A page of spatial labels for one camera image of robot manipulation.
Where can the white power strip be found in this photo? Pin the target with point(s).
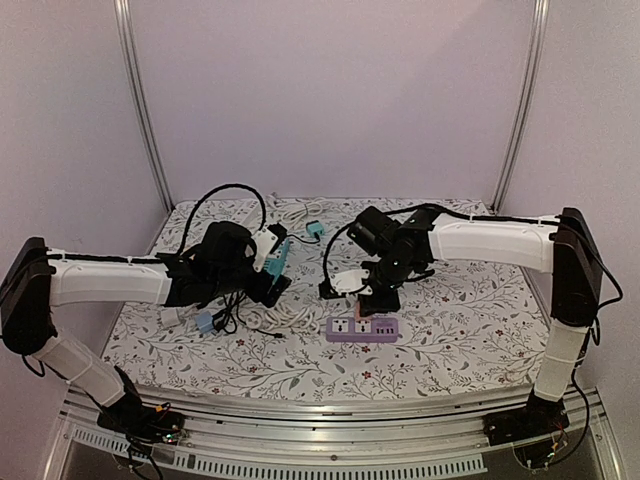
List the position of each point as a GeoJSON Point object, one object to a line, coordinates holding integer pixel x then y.
{"type": "Point", "coordinates": [249, 213]}

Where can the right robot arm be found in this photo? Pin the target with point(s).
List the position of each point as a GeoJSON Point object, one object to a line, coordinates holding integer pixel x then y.
{"type": "Point", "coordinates": [561, 246]}

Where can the floral table cloth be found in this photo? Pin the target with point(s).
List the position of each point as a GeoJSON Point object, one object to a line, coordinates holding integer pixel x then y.
{"type": "Point", "coordinates": [472, 326]}

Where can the aluminium front rail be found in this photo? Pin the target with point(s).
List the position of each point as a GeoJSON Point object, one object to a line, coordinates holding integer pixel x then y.
{"type": "Point", "coordinates": [237, 438]}

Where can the purple power strip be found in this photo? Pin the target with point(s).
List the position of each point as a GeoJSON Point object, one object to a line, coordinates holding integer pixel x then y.
{"type": "Point", "coordinates": [348, 330]}

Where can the aluminium frame post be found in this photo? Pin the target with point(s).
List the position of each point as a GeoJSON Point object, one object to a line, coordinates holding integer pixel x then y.
{"type": "Point", "coordinates": [525, 101]}
{"type": "Point", "coordinates": [125, 27]}

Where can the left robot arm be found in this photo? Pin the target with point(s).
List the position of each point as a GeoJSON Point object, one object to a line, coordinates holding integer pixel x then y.
{"type": "Point", "coordinates": [42, 278]}

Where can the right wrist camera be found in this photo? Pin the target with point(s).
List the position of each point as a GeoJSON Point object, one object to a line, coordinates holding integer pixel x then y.
{"type": "Point", "coordinates": [351, 282]}

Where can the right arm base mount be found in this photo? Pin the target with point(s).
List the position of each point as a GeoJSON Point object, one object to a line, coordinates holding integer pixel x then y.
{"type": "Point", "coordinates": [538, 417]}

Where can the white charger plug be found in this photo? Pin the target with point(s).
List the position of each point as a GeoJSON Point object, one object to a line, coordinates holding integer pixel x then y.
{"type": "Point", "coordinates": [169, 318]}

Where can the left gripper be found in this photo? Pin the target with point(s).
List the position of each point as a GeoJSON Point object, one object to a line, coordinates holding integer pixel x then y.
{"type": "Point", "coordinates": [258, 292]}

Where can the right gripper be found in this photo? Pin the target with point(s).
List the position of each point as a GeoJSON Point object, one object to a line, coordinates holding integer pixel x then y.
{"type": "Point", "coordinates": [379, 301]}

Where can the pink charger plug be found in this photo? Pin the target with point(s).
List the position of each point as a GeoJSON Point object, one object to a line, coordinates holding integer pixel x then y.
{"type": "Point", "coordinates": [362, 312]}

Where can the right aluminium frame post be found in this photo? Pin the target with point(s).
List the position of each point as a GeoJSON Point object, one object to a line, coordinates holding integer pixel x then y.
{"type": "Point", "coordinates": [525, 101]}

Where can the teal blue power strip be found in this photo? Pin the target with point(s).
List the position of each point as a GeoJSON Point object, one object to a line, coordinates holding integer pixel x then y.
{"type": "Point", "coordinates": [275, 263]}

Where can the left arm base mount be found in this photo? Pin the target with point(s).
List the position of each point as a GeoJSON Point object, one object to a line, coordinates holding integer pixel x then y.
{"type": "Point", "coordinates": [143, 423]}

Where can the left aluminium frame post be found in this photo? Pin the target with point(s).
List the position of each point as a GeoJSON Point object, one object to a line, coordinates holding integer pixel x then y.
{"type": "Point", "coordinates": [125, 27]}

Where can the light blue charger plug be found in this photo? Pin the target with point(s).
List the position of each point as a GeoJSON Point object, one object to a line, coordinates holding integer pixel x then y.
{"type": "Point", "coordinates": [204, 322]}

